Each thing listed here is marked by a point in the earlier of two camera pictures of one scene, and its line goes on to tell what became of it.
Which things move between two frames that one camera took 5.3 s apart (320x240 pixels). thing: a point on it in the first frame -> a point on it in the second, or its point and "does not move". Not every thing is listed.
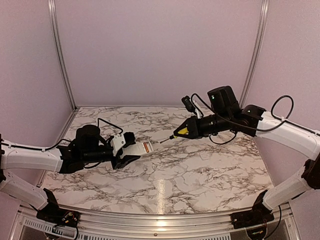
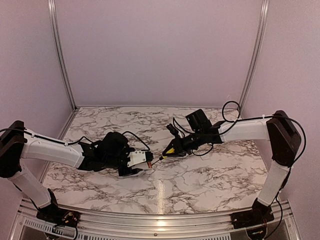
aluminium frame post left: x=55 y=36 does not move
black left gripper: x=122 y=162 -> x=133 y=171
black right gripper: x=195 y=132 -> x=175 y=144
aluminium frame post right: x=255 y=52 does not move
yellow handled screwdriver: x=184 y=131 -> x=171 y=151
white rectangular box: x=138 y=149 -> x=149 y=171
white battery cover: x=204 y=156 does not move
